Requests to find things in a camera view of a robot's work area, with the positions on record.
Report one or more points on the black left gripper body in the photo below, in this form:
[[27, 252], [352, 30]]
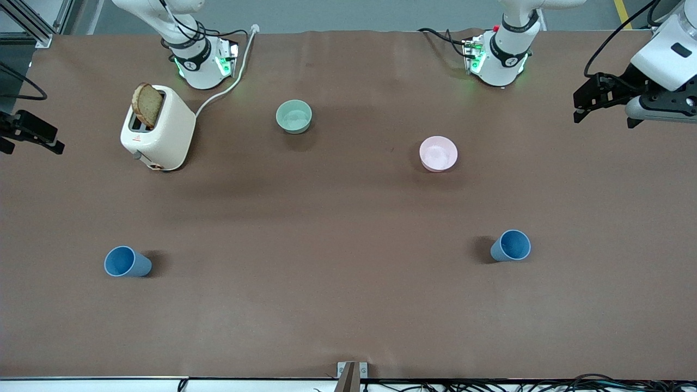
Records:
[[627, 81]]

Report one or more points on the blue ribbed plastic cup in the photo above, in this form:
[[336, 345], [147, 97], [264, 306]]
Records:
[[512, 246], [126, 262]]

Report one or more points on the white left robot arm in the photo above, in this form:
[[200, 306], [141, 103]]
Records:
[[509, 51]]

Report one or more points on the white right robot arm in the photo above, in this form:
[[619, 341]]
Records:
[[199, 68]]

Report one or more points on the arm base connector plate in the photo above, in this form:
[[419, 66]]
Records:
[[474, 54], [226, 60]]

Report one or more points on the brown bread slice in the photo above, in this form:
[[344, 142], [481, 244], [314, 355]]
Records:
[[147, 104]]

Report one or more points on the cream white toaster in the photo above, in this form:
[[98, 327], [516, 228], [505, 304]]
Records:
[[169, 133]]

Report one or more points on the pink bowl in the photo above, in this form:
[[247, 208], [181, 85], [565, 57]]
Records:
[[438, 153]]

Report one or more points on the green bowl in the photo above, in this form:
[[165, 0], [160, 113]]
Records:
[[294, 116]]

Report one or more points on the large table cover sheet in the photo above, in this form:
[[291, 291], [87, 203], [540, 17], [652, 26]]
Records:
[[326, 305]]

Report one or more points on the aluminium frame profile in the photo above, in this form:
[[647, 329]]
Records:
[[32, 30]]

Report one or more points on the metal table edge bracket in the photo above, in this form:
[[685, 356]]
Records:
[[352, 375]]

